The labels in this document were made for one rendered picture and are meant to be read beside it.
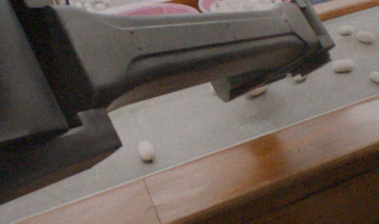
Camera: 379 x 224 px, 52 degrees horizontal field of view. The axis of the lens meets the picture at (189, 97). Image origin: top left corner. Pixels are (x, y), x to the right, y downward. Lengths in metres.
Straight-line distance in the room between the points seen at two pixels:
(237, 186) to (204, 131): 0.16
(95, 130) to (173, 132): 0.45
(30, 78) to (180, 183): 0.36
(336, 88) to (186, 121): 0.27
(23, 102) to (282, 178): 0.39
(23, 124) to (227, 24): 0.19
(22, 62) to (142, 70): 0.07
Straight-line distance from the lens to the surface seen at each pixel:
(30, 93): 0.18
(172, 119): 0.67
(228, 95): 0.51
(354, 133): 0.60
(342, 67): 0.78
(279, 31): 0.39
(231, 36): 0.31
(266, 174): 0.52
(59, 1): 0.81
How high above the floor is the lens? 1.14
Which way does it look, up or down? 33 degrees down
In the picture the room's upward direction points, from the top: 8 degrees counter-clockwise
